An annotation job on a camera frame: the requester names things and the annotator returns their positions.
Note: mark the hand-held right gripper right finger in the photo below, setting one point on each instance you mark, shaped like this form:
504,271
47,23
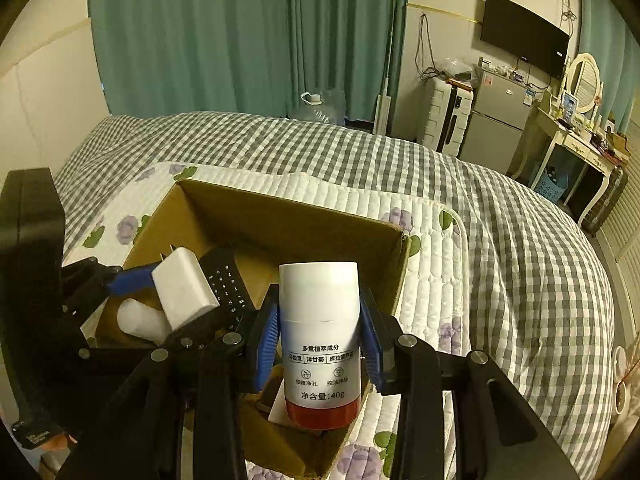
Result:
371,345

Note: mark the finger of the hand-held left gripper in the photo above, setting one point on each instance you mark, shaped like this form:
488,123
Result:
197,332
131,281

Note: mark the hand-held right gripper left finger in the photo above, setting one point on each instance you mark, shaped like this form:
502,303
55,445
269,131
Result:
265,345

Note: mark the white cylinder tube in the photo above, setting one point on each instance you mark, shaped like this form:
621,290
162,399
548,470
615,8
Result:
140,320

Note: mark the white charger plug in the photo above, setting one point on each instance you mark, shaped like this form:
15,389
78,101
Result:
185,285

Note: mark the white bottle with red cap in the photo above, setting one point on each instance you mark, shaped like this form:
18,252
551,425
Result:
320,320

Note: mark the black remote control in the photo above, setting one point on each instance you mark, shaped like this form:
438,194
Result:
227,280

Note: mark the brown cardboard box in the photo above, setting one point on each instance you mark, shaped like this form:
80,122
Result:
300,230

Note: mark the floral quilted mat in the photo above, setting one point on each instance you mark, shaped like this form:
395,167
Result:
440,280

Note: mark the white suitcase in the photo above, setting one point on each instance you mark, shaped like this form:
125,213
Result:
447,120

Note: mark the blue plastic basket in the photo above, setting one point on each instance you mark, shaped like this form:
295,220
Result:
550,185

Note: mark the clear water jug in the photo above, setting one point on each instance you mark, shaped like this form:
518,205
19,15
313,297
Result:
317,107

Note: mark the white lidded jar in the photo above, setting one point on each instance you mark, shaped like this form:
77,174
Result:
620,360

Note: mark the green curtain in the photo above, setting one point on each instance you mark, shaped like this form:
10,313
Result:
190,35
605,20
350,35

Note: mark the silver fridge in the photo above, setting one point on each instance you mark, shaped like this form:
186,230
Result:
495,120

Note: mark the white cup with straw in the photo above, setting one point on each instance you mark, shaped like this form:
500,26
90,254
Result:
622,397

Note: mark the white mop pole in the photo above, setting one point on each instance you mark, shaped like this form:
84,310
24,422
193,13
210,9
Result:
387,85

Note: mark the white louvred wardrobe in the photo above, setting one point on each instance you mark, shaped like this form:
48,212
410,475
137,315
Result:
625,260

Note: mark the silver suitcase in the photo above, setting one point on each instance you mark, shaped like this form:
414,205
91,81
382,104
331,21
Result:
607,200

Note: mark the white dressing table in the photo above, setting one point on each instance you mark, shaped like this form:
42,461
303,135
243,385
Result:
575,140

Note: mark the white oval mirror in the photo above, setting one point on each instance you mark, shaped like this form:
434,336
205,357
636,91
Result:
585,82

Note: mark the black wall television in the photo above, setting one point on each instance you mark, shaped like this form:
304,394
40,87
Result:
525,35

